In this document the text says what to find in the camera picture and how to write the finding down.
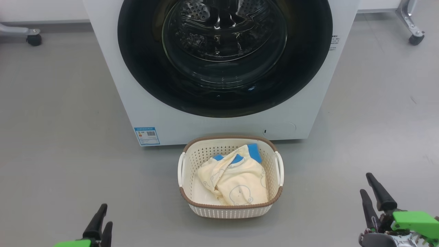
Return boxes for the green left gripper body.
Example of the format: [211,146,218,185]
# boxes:
[53,239,92,247]

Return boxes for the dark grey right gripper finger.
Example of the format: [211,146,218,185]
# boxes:
[360,189,380,230]
[366,173,398,212]

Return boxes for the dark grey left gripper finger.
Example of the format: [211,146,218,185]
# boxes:
[83,203,108,240]
[100,221,113,247]

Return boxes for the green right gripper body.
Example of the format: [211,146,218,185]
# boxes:
[372,210,439,247]

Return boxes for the yellow baby garment blue collar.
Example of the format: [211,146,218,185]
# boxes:
[197,154,246,198]

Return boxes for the yellow bear-print garment blue cuff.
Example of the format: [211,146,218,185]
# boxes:
[216,143,269,206]

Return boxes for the black round glass washer door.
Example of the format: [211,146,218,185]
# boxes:
[118,0,333,118]

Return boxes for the white front-load washing machine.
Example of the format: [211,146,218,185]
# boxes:
[82,0,360,147]

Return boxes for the blue energy label sticker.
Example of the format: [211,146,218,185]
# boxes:
[134,127,160,146]

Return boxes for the cream perforated basket brown rim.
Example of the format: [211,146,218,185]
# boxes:
[177,136,284,219]

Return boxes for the grey stand leg black caster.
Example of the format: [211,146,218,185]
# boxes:
[0,23,42,47]
[395,0,425,46]

